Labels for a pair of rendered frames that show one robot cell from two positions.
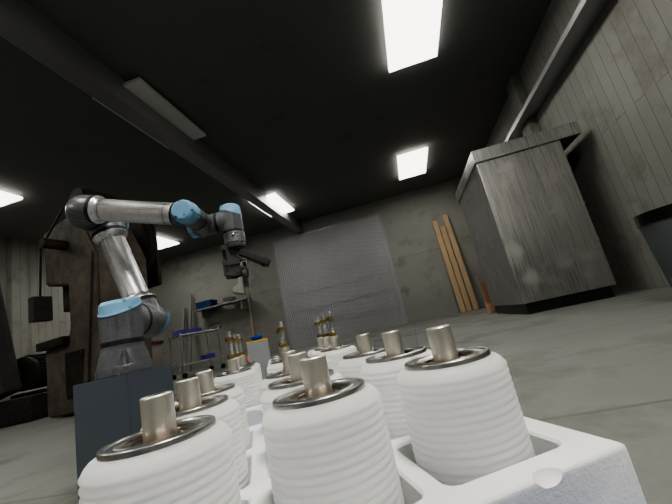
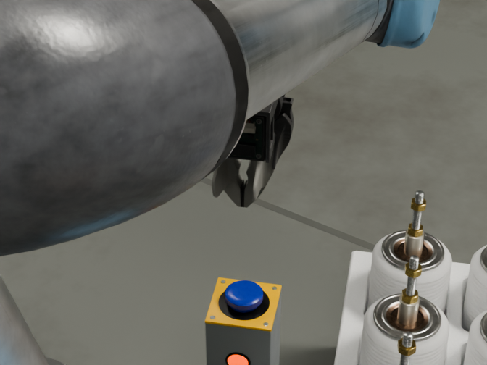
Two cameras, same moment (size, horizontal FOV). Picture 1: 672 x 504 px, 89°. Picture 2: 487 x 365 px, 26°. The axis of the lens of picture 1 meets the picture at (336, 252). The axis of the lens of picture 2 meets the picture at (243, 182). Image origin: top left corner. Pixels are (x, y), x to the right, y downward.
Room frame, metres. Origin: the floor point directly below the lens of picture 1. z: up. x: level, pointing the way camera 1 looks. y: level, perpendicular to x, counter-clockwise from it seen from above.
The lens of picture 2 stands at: (0.87, 1.08, 1.07)
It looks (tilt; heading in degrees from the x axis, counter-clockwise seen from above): 36 degrees down; 294
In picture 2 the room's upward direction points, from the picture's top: straight up
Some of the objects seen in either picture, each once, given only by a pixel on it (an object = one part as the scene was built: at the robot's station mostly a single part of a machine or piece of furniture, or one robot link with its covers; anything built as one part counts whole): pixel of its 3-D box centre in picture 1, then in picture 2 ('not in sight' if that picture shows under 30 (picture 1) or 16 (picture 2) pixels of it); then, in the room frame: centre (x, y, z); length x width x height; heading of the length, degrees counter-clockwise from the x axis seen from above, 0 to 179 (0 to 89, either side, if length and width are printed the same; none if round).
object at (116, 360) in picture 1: (123, 357); not in sight; (1.05, 0.70, 0.35); 0.15 x 0.15 x 0.10
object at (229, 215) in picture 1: (230, 219); not in sight; (1.19, 0.35, 0.76); 0.09 x 0.08 x 0.11; 91
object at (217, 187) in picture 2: not in sight; (222, 174); (1.20, 0.36, 0.50); 0.06 x 0.03 x 0.09; 103
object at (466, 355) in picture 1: (446, 359); not in sight; (0.32, -0.08, 0.25); 0.08 x 0.08 x 0.01
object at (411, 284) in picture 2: not in sight; (411, 283); (1.04, 0.22, 0.30); 0.01 x 0.01 x 0.08
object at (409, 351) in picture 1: (396, 355); not in sight; (0.44, -0.04, 0.25); 0.08 x 0.08 x 0.01
